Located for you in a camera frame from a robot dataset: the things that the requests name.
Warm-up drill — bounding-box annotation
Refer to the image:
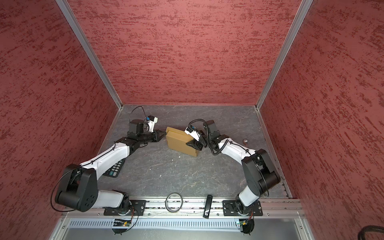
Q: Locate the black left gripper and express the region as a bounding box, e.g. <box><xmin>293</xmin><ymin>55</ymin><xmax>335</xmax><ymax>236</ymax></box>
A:
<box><xmin>138</xmin><ymin>129</ymin><xmax>167</xmax><ymax>144</ymax></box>

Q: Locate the brown cardboard box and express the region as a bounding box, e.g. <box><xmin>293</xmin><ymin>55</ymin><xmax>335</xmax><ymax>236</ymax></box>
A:
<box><xmin>166</xmin><ymin>127</ymin><xmax>199</xmax><ymax>157</ymax></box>

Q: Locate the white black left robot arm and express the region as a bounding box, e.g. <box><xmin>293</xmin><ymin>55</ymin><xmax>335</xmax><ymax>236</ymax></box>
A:
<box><xmin>50</xmin><ymin>116</ymin><xmax>166</xmax><ymax>216</ymax></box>

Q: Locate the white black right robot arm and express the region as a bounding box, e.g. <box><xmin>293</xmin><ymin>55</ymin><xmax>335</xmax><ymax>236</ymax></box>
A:
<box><xmin>185</xmin><ymin>119</ymin><xmax>281</xmax><ymax>212</ymax></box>

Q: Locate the black desk calculator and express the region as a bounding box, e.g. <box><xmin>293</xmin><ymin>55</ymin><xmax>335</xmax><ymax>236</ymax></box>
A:
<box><xmin>103</xmin><ymin>159</ymin><xmax>126</xmax><ymax>178</ymax></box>

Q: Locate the black rectangular remote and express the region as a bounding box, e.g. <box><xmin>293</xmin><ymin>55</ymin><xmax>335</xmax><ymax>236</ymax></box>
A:
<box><xmin>203</xmin><ymin>195</ymin><xmax>213</xmax><ymax>219</ymax></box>

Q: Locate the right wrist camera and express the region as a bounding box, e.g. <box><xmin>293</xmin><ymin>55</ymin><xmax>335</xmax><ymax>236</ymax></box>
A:
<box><xmin>185</xmin><ymin>126</ymin><xmax>200</xmax><ymax>141</ymax></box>

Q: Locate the black cable ring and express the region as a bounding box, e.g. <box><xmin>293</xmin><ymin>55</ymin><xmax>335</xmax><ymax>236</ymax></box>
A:
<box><xmin>164</xmin><ymin>192</ymin><xmax>184</xmax><ymax>213</ymax></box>

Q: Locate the aluminium front frame rail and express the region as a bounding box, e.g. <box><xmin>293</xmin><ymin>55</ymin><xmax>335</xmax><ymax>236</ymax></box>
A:
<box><xmin>61</xmin><ymin>197</ymin><xmax>307</xmax><ymax>220</ymax></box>

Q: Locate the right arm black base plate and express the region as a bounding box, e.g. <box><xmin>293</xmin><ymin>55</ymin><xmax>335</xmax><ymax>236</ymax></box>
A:
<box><xmin>222</xmin><ymin>200</ymin><xmax>263</xmax><ymax>217</ymax></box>

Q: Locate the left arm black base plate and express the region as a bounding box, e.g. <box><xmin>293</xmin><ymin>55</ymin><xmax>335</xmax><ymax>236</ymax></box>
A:
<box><xmin>104</xmin><ymin>200</ymin><xmax>147</xmax><ymax>218</ymax></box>

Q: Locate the left rear aluminium corner post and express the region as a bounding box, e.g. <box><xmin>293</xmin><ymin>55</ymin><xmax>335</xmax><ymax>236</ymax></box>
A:
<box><xmin>56</xmin><ymin>0</ymin><xmax>124</xmax><ymax>110</ymax></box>

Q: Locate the aluminium corner post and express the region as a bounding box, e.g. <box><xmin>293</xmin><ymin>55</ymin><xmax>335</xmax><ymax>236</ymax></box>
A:
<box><xmin>255</xmin><ymin>0</ymin><xmax>313</xmax><ymax>112</ymax></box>
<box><xmin>56</xmin><ymin>0</ymin><xmax>124</xmax><ymax>110</ymax></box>

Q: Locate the right rear aluminium corner post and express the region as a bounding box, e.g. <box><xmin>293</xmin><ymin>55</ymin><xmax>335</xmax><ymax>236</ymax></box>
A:
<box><xmin>255</xmin><ymin>0</ymin><xmax>313</xmax><ymax>112</ymax></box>

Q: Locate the black cable bottom right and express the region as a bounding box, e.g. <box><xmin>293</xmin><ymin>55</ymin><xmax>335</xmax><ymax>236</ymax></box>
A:
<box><xmin>357</xmin><ymin>225</ymin><xmax>384</xmax><ymax>240</ymax></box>

